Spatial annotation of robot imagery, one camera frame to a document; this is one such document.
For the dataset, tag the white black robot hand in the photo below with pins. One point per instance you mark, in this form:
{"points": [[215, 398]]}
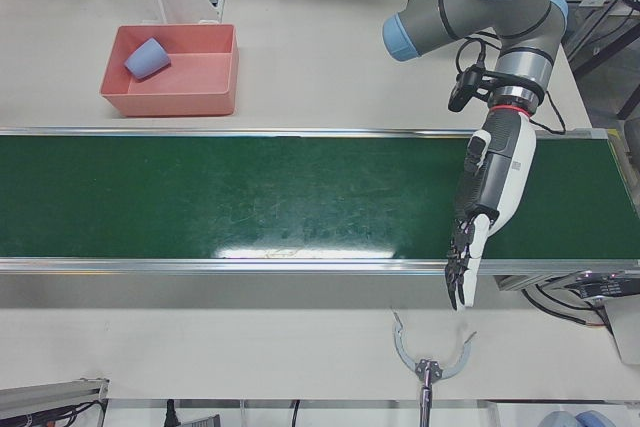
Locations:
{"points": [[515, 167]]}

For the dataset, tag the blue plastic cup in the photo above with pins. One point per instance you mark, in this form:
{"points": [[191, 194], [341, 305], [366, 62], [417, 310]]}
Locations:
{"points": [[147, 59]]}

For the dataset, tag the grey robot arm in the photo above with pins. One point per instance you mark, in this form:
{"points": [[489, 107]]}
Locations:
{"points": [[475, 12]]}

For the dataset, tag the pink plastic box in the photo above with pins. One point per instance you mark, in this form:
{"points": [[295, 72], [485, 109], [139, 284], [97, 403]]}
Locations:
{"points": [[200, 77]]}

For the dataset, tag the metal claw grabber tool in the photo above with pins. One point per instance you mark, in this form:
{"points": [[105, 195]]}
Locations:
{"points": [[429, 369]]}

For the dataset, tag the pale blue rounded object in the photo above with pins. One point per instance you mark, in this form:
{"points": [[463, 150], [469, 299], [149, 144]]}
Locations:
{"points": [[575, 419]]}

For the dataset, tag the green belt conveyor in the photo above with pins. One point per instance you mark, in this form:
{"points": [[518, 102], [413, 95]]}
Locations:
{"points": [[200, 197]]}

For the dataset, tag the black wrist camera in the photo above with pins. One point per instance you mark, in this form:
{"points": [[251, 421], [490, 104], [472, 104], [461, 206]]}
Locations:
{"points": [[462, 92]]}

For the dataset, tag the aluminium profile bracket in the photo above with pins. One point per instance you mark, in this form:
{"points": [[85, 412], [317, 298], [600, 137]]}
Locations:
{"points": [[50, 392]]}

